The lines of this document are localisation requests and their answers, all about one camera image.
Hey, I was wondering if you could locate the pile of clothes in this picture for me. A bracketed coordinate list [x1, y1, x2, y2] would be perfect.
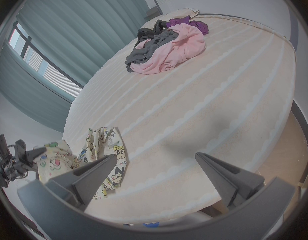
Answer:
[124, 16, 209, 75]

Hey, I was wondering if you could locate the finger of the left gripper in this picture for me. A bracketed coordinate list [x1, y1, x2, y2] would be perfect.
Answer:
[26, 146, 47, 161]

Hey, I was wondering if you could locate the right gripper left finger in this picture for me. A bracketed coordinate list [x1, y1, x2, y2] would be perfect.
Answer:
[45, 154, 118, 205]

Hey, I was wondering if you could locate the window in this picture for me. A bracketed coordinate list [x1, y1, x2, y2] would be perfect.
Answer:
[9, 21, 85, 100]

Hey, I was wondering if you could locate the pink pillow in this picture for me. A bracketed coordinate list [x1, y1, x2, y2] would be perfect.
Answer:
[167, 8, 200, 21]

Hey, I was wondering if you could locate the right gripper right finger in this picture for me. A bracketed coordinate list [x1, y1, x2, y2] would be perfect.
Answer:
[195, 152, 265, 207]

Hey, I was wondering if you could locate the grey bedside table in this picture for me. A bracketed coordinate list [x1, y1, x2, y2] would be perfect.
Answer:
[145, 6, 162, 20]

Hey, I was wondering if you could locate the blue-green curtain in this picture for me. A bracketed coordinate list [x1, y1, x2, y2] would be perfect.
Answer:
[0, 40, 75, 134]
[16, 0, 150, 89]

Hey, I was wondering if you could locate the white printed pyjama top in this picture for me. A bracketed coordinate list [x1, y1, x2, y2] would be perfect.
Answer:
[38, 126, 129, 201]

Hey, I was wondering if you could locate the bed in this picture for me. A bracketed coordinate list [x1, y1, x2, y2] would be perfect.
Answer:
[62, 0, 308, 225]

